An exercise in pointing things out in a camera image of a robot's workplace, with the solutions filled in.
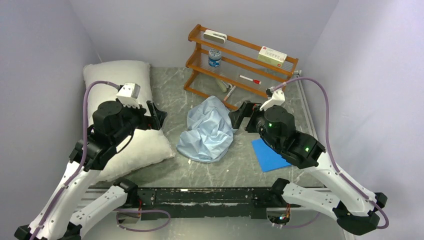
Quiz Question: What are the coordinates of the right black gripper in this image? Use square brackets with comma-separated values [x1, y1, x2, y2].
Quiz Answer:
[228, 100, 281, 152]

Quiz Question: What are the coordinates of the light blue pillowcase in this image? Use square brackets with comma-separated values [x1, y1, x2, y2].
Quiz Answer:
[176, 96, 236, 163]

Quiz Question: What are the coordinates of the white pillow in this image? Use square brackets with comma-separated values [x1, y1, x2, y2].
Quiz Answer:
[82, 60, 175, 184]

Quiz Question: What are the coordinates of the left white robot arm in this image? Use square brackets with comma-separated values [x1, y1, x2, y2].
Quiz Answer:
[14, 100, 167, 240]

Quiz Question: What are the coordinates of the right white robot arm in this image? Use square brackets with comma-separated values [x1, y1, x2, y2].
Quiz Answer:
[228, 101, 388, 236]

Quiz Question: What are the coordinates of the pink white marker pen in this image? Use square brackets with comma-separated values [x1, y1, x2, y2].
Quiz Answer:
[223, 86, 236, 102]

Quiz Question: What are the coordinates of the beige stapler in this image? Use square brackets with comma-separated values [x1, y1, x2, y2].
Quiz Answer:
[215, 78, 233, 93]

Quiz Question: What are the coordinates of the red white marker pen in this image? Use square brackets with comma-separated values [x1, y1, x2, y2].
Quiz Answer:
[239, 75, 262, 85]

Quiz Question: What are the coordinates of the orange wooden shelf rack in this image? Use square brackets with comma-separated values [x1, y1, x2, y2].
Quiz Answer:
[183, 24, 299, 98]

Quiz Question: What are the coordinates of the blue foam pad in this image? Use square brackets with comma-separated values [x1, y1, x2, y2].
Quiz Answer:
[251, 139, 291, 173]

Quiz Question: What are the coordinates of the blue white round jar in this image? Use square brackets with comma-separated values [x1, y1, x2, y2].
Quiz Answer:
[208, 48, 222, 68]

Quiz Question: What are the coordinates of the white red carton box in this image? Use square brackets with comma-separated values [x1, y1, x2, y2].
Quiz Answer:
[257, 46, 288, 68]

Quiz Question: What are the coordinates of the white eraser box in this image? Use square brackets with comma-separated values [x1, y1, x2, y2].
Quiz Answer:
[203, 29, 228, 44]

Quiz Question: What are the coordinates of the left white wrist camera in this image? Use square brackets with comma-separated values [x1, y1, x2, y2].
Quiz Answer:
[116, 82, 141, 109]

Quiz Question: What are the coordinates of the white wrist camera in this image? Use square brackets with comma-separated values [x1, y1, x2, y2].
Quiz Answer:
[116, 82, 141, 109]
[259, 87, 286, 111]

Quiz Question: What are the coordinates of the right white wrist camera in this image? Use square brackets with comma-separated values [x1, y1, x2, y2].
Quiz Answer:
[259, 87, 286, 111]

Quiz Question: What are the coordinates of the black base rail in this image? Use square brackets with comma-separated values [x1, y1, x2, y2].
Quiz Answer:
[123, 187, 288, 219]

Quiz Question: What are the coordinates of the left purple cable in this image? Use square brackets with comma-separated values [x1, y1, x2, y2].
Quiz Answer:
[29, 80, 121, 240]

